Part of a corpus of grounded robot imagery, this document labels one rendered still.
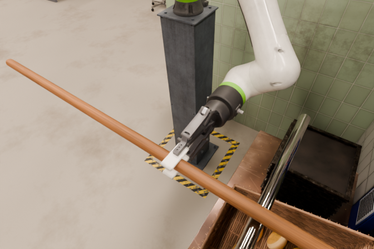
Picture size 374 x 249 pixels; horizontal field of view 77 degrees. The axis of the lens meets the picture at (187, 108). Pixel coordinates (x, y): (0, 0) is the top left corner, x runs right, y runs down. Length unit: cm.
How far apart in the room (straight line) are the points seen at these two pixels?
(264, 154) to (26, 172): 186
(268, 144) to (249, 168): 20
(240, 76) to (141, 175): 142
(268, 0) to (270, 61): 15
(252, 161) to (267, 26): 82
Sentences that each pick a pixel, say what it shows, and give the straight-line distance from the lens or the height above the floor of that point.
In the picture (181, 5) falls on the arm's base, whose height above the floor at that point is 125.
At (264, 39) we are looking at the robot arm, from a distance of 66.
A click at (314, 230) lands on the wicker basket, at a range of 108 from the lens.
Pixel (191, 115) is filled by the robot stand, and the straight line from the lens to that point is 150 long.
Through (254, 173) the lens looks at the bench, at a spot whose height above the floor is 58.
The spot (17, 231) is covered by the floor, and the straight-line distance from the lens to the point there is 213.
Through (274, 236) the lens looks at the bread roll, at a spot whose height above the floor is 63.
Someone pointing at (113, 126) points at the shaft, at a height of 120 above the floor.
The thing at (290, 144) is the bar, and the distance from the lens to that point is 65.
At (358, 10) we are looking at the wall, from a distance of 153.
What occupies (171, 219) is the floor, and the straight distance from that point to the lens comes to 178.
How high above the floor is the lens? 167
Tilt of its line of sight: 45 degrees down
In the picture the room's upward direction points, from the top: 3 degrees counter-clockwise
